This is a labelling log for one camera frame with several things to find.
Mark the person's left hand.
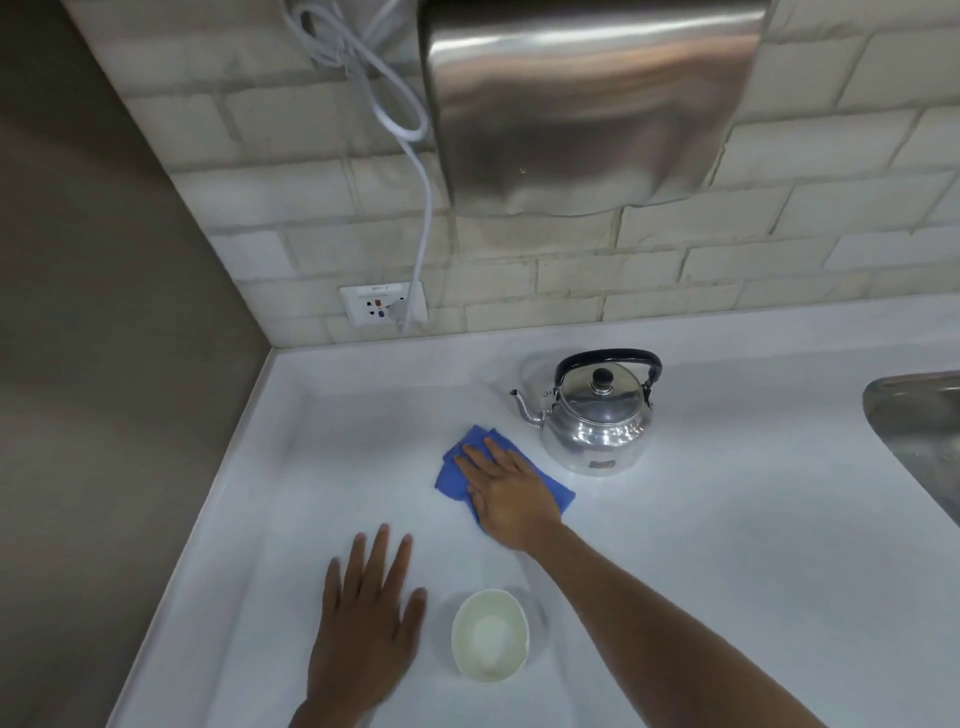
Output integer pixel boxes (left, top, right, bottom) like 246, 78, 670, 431
306, 523, 428, 711

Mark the person's right hand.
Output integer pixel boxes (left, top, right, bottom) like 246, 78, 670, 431
453, 435, 564, 554

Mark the blue cleaning cloth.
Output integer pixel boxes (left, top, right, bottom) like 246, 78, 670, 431
434, 425, 577, 527

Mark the person's right forearm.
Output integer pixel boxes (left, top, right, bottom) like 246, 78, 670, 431
522, 519, 828, 728

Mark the person's left forearm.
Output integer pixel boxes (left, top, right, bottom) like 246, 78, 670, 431
288, 697, 393, 728

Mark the white bowl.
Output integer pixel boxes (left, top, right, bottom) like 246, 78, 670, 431
450, 589, 531, 684

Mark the steel kettle lid black knob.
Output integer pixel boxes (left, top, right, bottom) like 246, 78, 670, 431
558, 364, 647, 423

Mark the stainless steel range hood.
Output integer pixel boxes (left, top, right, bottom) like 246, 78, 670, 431
417, 0, 774, 218

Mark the stainless steel sink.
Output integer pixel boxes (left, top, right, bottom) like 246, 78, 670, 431
861, 370, 960, 528

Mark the steel kettle with black handle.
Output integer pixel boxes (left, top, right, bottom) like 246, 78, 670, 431
510, 348, 664, 477

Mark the white wall outlet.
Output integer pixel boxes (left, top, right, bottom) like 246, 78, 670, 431
338, 280, 429, 330

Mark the white power cable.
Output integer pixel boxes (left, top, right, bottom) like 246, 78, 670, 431
288, 0, 437, 336

